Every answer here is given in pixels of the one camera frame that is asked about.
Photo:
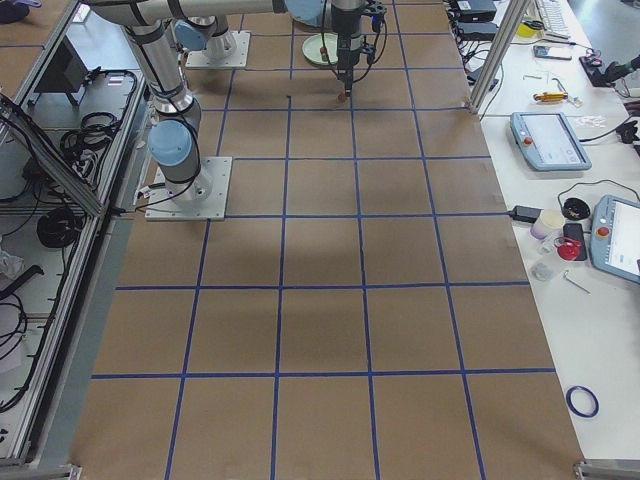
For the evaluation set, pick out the black power adapter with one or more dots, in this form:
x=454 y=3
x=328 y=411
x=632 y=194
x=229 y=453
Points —
x=524 y=214

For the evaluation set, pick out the white purple cup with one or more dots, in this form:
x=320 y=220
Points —
x=547 y=222

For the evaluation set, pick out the black small bowl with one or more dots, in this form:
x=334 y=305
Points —
x=575 y=209

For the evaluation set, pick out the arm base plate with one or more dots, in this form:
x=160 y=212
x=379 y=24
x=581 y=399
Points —
x=224 y=52
x=205 y=199

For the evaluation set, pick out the smartphone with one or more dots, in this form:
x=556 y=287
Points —
x=552 y=53

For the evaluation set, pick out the far teach pendant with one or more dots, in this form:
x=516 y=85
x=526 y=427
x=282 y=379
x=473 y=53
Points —
x=547 y=142

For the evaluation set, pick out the teach pendant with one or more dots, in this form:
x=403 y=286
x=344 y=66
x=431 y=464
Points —
x=614 y=244
x=547 y=142

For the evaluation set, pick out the aluminium frame post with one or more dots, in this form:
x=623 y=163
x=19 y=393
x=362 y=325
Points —
x=511 y=19

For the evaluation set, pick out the near teach pendant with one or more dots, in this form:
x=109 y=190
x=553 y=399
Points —
x=614 y=244

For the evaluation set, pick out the hex key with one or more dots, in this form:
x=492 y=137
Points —
x=566 y=276

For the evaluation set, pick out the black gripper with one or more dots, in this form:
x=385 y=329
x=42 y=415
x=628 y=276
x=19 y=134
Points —
x=345 y=31

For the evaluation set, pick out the red emergency button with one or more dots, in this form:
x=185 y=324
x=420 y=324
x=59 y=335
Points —
x=568 y=249

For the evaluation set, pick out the blue tape roll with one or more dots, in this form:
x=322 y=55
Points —
x=582 y=402

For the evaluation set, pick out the gold metal tool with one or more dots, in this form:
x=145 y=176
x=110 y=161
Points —
x=550 y=97

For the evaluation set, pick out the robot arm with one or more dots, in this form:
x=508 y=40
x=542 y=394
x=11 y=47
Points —
x=143 y=23
x=209 y=35

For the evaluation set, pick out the light green plate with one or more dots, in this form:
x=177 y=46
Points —
x=311 y=49

